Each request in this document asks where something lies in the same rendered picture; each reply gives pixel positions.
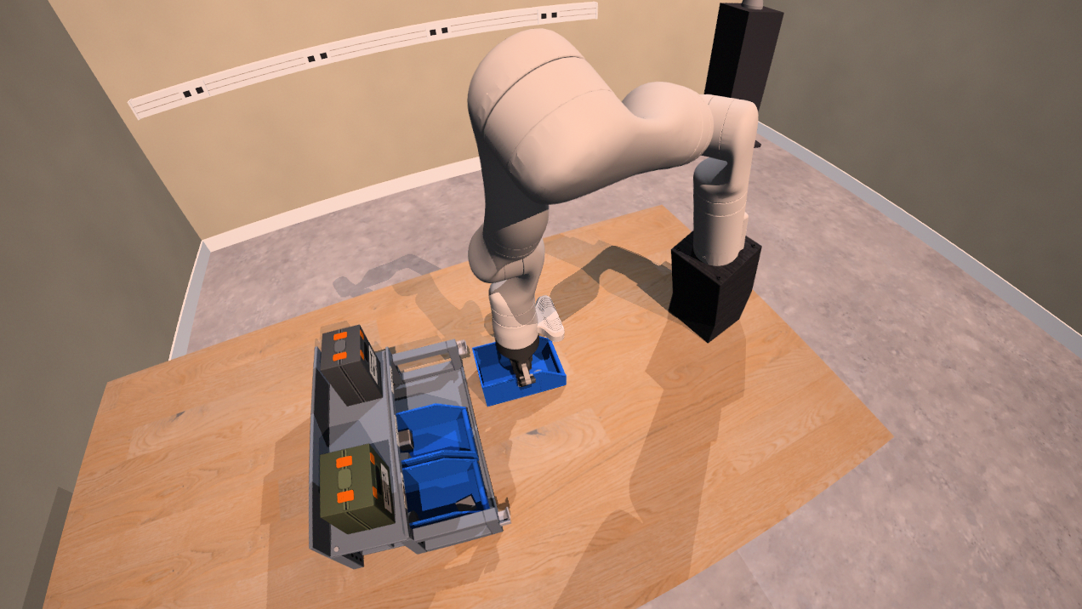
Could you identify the blue bin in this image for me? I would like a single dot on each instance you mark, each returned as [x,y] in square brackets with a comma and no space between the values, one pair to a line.
[433,489]
[434,428]
[498,380]

